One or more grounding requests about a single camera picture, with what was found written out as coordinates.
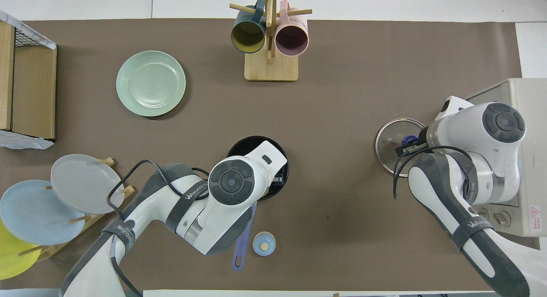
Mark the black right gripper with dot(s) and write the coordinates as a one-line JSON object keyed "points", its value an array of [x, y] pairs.
{"points": [[410, 151]]}

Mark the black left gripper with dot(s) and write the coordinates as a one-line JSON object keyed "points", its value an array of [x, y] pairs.
{"points": [[277, 179]]}

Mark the glass lid with blue knob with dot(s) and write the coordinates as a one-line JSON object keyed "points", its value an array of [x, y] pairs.
{"points": [[386, 139]]}

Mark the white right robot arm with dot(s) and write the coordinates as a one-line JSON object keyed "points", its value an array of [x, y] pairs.
{"points": [[478, 130]]}

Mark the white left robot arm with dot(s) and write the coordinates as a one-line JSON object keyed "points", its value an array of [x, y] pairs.
{"points": [[230, 181]]}

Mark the light green plate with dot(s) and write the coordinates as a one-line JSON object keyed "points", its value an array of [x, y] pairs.
{"points": [[151, 83]]}

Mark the grey plate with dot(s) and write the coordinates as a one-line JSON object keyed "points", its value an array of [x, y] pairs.
{"points": [[85, 183]]}

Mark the wooden plate rack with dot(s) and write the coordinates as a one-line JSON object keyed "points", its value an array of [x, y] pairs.
{"points": [[51, 248]]}

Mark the light blue plate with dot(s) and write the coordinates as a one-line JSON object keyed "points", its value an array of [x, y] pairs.
{"points": [[34, 211]]}

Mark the yellow plate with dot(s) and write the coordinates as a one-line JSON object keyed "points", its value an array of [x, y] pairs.
{"points": [[13, 258]]}

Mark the brown table mat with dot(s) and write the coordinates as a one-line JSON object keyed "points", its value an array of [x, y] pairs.
{"points": [[342, 96]]}

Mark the wooden mug rack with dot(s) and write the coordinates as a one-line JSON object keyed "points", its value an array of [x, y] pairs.
{"points": [[271, 68]]}

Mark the beige toaster oven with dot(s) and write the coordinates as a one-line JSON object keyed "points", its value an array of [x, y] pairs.
{"points": [[534, 96]]}

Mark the pink ribbed mug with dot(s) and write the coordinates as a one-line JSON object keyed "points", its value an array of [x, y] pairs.
{"points": [[291, 38]]}

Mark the dark teal mug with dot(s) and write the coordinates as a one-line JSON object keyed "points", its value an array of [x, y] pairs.
{"points": [[248, 36]]}

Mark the white patterned cloth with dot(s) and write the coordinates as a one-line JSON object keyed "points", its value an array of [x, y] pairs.
{"points": [[21, 141], [25, 27]]}

